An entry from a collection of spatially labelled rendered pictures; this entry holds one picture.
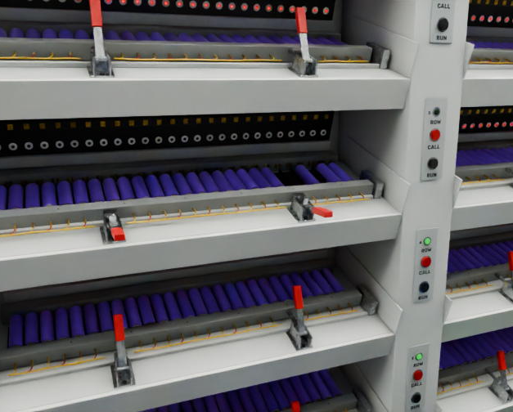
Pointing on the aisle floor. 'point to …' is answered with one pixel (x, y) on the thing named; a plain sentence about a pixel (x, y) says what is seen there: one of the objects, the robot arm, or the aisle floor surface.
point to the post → (376, 145)
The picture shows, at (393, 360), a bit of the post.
